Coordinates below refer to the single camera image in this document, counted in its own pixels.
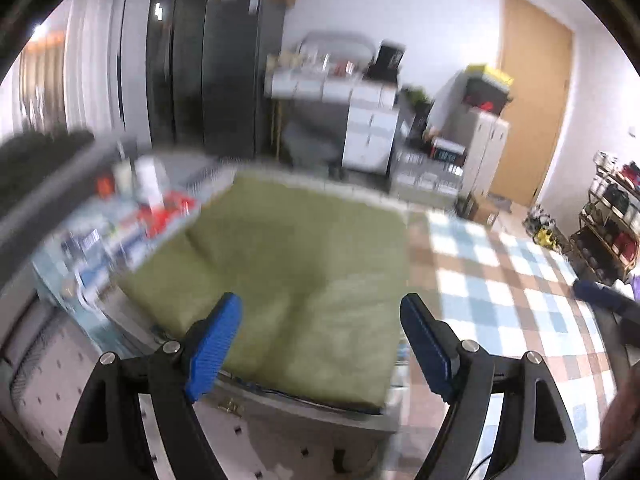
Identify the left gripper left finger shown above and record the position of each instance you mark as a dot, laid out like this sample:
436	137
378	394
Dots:
106	439

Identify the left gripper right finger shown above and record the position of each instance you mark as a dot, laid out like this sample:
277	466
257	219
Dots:
534	440

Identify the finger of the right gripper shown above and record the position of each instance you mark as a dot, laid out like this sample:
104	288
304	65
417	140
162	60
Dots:
624	309

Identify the olive green bomber jacket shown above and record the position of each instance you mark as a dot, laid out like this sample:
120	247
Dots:
319	276

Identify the person's right hand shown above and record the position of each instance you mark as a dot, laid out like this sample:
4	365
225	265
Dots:
622	418

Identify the shoe rack with shoes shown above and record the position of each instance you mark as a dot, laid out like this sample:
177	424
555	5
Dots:
606	245

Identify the checkered bed sheet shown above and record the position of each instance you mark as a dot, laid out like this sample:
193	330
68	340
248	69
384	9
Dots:
510	295

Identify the white cabinet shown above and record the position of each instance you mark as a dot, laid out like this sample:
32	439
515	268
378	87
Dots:
486	136

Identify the silver suitcase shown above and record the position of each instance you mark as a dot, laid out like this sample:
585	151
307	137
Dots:
416	178

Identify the yellow lid storage bin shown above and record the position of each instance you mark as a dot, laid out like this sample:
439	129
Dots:
478	85

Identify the wooden door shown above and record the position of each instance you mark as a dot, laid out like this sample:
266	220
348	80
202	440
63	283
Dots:
537	52

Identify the white drawer desk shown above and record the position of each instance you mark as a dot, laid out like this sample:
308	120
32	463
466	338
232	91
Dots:
332	122

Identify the black wardrobe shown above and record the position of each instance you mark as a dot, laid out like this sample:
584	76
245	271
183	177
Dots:
205	68

